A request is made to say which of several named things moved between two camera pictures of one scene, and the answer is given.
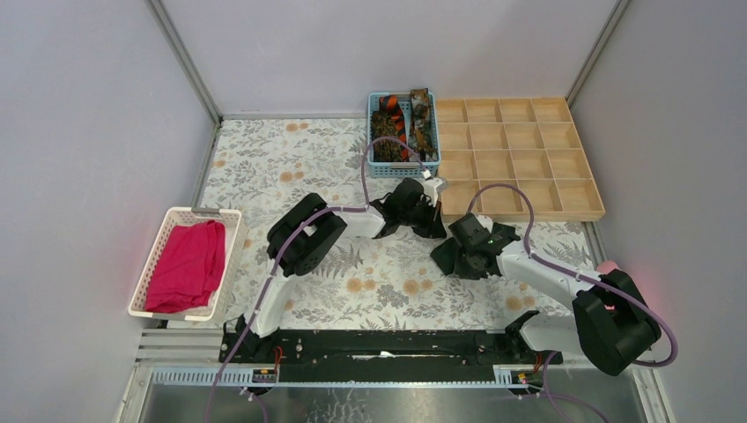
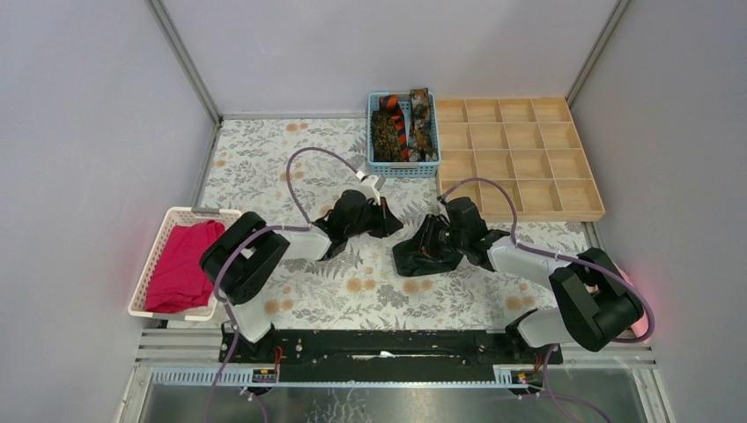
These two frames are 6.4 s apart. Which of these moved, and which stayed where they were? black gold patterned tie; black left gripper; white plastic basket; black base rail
Moved: black left gripper
Stayed: black base rail; white plastic basket; black gold patterned tie
